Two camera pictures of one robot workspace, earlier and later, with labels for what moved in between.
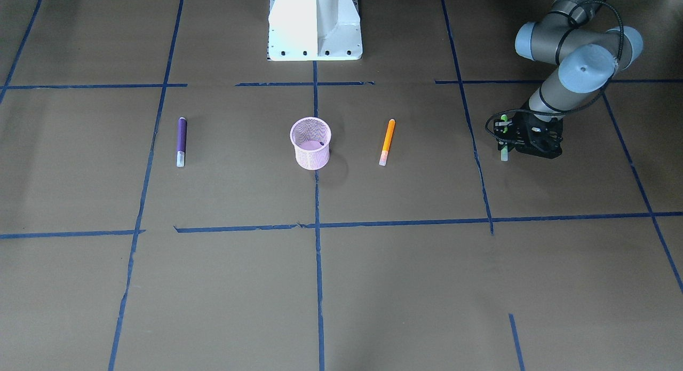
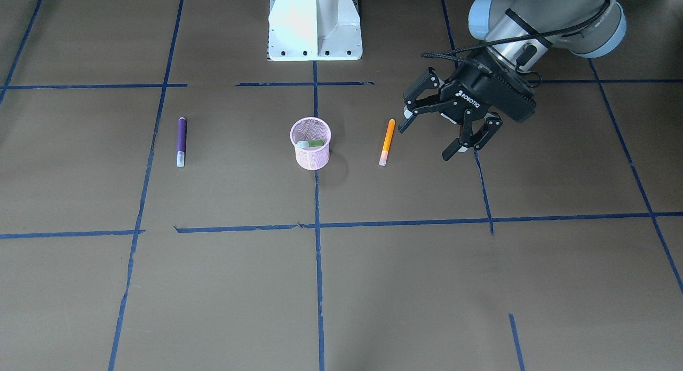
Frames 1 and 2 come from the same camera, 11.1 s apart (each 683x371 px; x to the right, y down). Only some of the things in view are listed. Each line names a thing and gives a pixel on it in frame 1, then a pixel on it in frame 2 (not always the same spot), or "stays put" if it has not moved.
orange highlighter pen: (384, 155) stays put
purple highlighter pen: (182, 142) stays put
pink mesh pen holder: (311, 136) stays put
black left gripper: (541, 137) → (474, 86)
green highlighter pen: (504, 151) → (307, 143)
